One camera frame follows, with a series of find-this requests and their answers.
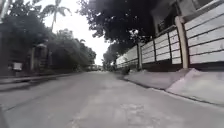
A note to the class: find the small green bush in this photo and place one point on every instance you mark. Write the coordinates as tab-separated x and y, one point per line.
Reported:
125	70

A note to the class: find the grey concrete road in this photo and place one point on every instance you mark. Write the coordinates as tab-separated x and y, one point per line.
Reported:
100	103

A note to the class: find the large dark overhanging tree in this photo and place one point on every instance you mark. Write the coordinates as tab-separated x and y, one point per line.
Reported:
123	20

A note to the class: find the row of trees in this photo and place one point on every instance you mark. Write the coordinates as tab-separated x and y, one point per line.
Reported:
63	50

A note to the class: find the stone gate pillars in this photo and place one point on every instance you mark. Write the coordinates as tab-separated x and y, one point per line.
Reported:
40	56

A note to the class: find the tall palm tree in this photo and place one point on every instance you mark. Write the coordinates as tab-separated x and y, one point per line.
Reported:
55	11

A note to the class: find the low concrete kerb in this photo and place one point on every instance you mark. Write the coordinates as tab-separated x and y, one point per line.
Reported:
30	79

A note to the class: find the pale concrete sidewalk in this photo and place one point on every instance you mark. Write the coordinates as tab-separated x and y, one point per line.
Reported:
196	85

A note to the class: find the white slatted fence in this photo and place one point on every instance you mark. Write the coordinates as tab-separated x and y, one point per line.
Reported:
196	40

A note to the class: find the small white sign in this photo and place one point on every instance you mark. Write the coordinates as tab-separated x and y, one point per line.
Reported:
17	66

